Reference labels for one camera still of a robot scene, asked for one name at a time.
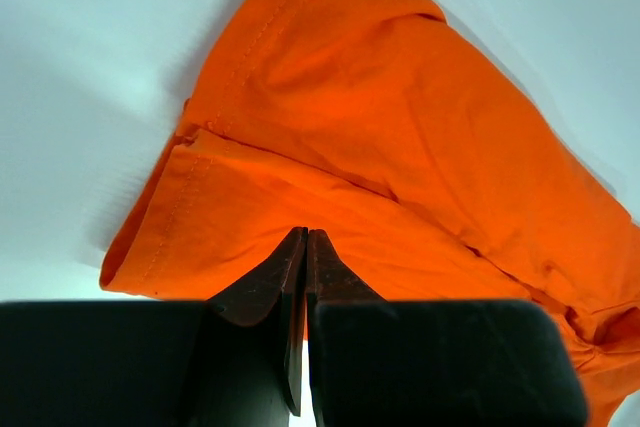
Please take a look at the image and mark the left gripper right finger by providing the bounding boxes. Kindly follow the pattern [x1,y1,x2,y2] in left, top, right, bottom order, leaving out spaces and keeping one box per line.
[306,230,589,426]

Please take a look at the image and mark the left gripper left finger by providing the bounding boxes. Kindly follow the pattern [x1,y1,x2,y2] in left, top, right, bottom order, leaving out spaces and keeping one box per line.
[1,228,308,426]

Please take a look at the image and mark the orange t shirt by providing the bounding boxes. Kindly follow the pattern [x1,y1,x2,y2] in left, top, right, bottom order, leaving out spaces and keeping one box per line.
[100,0,639,426]

